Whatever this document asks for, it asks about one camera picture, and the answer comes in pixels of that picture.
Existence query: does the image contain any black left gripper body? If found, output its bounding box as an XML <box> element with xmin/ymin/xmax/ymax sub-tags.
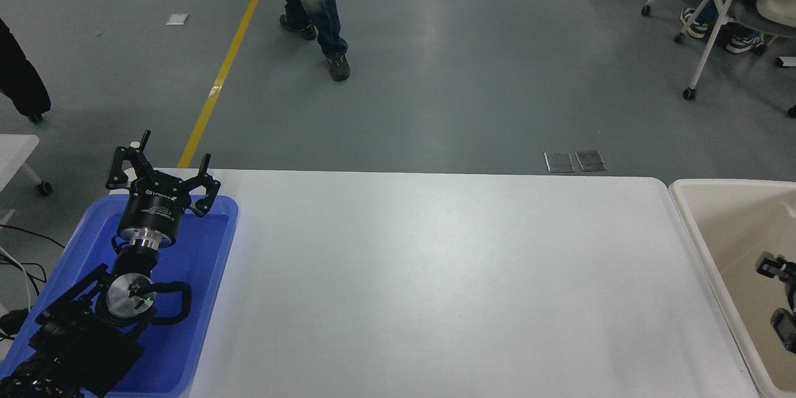
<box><xmin>117</xmin><ymin>179</ymin><xmax>190</xmax><ymax>238</ymax></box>

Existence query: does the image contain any large pale bin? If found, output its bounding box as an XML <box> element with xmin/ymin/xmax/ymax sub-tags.
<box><xmin>667</xmin><ymin>178</ymin><xmax>796</xmax><ymax>398</ymax></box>

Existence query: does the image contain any blue plastic tray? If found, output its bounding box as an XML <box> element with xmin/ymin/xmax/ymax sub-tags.
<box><xmin>0</xmin><ymin>194</ymin><xmax>240</xmax><ymax>398</ymax></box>

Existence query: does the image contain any small white table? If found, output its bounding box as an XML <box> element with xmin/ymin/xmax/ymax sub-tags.
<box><xmin>0</xmin><ymin>134</ymin><xmax>53</xmax><ymax>197</ymax></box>

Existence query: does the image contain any person in black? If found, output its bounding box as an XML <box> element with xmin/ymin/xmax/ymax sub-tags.
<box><xmin>0</xmin><ymin>17</ymin><xmax>52</xmax><ymax>118</ymax></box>

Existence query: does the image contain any metal floor plate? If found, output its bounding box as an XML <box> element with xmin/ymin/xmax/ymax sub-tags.
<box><xmin>575</xmin><ymin>150</ymin><xmax>607</xmax><ymax>172</ymax></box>
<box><xmin>544</xmin><ymin>151</ymin><xmax>575</xmax><ymax>173</ymax></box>

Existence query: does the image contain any white wheeled chair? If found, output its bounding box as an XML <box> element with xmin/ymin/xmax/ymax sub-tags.
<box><xmin>673</xmin><ymin>0</ymin><xmax>796</xmax><ymax>101</ymax></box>

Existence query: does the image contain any black cable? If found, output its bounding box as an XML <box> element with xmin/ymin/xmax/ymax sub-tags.
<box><xmin>0</xmin><ymin>224</ymin><xmax>66</xmax><ymax>299</ymax></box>

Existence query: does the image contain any white cable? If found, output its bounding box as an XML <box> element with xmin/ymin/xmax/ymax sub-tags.
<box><xmin>0</xmin><ymin>248</ymin><xmax>33</xmax><ymax>313</ymax></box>

